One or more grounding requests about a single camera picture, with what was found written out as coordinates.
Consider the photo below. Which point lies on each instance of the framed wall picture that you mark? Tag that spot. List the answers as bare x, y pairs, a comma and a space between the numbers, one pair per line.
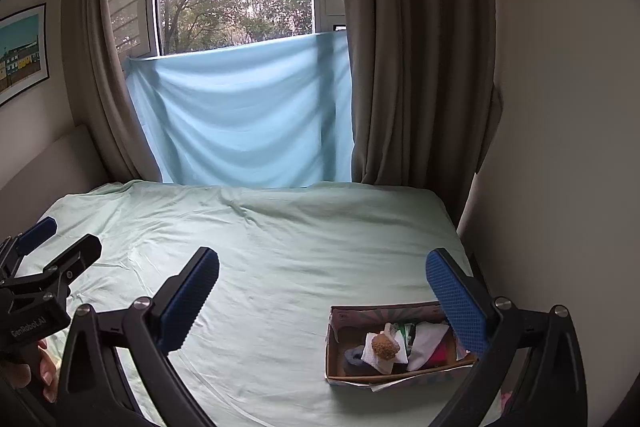
22, 52

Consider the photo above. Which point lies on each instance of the pink printed cardboard box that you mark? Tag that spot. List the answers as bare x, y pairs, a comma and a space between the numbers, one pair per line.
360, 313

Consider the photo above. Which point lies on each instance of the brown fuzzy ball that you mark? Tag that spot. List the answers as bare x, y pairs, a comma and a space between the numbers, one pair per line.
385, 346

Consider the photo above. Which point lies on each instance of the beige headboard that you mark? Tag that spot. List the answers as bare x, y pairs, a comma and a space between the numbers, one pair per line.
55, 157

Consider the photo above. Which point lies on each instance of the person's left hand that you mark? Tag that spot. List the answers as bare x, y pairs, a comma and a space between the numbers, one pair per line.
45, 372

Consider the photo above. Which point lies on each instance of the lilac cloth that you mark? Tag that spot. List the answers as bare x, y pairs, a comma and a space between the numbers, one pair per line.
425, 344

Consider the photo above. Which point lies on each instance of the brown curtain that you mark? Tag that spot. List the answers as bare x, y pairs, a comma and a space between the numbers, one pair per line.
105, 107
415, 82

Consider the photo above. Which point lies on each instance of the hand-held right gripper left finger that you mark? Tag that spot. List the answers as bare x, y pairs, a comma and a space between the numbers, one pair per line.
190, 302

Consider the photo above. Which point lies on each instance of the green plastic packet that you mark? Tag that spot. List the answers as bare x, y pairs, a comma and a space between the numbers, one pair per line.
407, 332

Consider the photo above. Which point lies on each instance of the grey sock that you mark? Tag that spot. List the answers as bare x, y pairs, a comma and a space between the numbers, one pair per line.
354, 357

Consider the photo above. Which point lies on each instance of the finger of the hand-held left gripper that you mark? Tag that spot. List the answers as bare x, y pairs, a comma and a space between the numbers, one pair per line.
80, 252
37, 227

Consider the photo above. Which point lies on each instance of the light blue hanging cloth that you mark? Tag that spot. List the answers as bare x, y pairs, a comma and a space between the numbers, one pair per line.
240, 117

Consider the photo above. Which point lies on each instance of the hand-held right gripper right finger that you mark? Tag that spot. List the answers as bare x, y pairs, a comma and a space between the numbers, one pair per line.
457, 302

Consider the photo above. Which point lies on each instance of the magenta pouch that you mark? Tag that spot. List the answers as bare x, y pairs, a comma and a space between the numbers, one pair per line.
442, 354

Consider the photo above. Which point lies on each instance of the white cloth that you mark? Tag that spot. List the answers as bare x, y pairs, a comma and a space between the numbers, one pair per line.
375, 359

